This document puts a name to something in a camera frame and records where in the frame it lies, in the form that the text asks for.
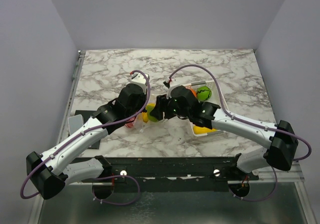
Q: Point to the orange toy fruit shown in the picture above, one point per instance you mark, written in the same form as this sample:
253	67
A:
193	92

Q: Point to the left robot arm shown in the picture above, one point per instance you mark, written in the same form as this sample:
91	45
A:
53	169

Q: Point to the black metal base rail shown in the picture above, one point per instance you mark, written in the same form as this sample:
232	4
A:
193	174

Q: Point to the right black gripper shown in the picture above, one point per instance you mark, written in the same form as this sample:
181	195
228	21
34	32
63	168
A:
157	112

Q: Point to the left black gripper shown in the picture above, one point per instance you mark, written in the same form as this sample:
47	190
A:
144	97

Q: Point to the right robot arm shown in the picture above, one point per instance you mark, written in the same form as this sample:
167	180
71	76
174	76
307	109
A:
278	141

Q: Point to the green striped toy watermelon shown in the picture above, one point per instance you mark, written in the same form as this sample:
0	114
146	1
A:
203	93

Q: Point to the green toy lime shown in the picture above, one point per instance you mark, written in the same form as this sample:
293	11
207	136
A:
149	109

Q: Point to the yellow toy banana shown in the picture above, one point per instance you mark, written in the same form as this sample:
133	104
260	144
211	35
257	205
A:
202	130

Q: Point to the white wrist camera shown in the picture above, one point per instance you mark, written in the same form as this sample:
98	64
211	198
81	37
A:
168	85
138	79

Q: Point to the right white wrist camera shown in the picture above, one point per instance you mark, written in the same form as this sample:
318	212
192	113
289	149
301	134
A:
168	85

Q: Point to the grey rectangular box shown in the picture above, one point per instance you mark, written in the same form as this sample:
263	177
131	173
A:
74	123

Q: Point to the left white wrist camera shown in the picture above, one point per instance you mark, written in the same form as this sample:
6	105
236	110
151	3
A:
138	79

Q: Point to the red toy apple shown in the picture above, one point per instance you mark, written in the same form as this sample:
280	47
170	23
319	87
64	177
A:
130	124

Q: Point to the clear dotted zip bag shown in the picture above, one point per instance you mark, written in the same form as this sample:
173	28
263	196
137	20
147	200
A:
141	126

